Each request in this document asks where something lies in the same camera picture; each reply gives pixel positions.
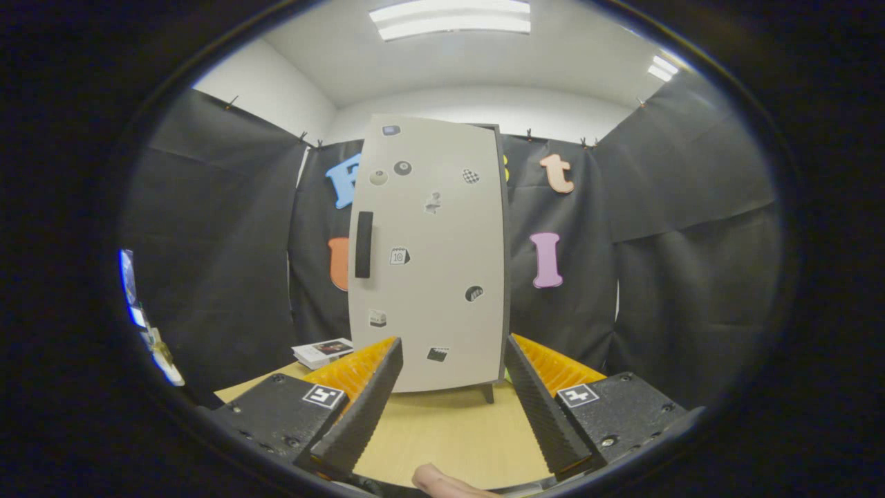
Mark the white book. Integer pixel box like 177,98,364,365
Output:
292,338,355,370

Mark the long ceiling light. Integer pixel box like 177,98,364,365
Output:
369,0,532,41

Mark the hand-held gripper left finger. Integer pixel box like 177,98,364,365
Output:
211,337,404,481

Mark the grey shoe cabinet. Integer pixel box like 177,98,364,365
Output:
346,114,512,405

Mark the computer monitor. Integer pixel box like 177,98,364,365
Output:
119,249,147,329

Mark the white and gold object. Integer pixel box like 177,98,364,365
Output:
142,325,186,387

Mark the light grey shoe cabinet door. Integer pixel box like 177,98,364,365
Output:
348,114,505,394

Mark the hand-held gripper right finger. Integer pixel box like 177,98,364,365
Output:
503,333,706,481

